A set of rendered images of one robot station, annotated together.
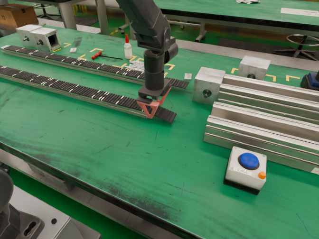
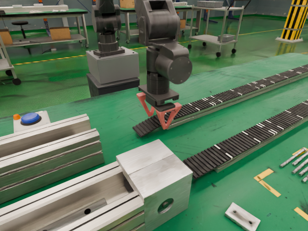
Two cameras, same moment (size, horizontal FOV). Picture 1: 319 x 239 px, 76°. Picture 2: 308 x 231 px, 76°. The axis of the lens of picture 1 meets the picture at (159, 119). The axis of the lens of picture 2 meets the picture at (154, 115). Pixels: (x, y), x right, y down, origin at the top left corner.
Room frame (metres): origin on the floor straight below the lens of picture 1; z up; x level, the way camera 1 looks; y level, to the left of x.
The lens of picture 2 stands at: (0.80, -0.38, 1.12)
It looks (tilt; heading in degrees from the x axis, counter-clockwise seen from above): 32 degrees down; 125
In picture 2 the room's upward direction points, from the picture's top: straight up
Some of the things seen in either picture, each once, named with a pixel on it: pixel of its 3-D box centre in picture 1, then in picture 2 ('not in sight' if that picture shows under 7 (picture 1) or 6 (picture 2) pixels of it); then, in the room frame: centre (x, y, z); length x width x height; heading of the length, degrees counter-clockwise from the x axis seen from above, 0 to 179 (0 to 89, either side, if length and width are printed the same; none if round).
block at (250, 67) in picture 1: (251, 73); not in sight; (0.75, -0.37, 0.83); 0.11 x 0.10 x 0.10; 149
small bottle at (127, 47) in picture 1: (127, 46); not in sight; (1.02, 0.16, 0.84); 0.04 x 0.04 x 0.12
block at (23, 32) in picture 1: (30, 36); not in sight; (1.20, 0.74, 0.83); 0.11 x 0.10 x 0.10; 160
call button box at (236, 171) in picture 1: (245, 166); (35, 131); (0.31, -0.21, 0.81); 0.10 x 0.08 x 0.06; 157
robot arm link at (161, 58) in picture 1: (154, 59); (159, 59); (0.54, 0.01, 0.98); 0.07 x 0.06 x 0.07; 151
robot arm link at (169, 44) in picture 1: (160, 43); (168, 48); (0.57, 0.00, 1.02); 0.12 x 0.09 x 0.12; 151
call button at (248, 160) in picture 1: (248, 160); (30, 119); (0.30, -0.21, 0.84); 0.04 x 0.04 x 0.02
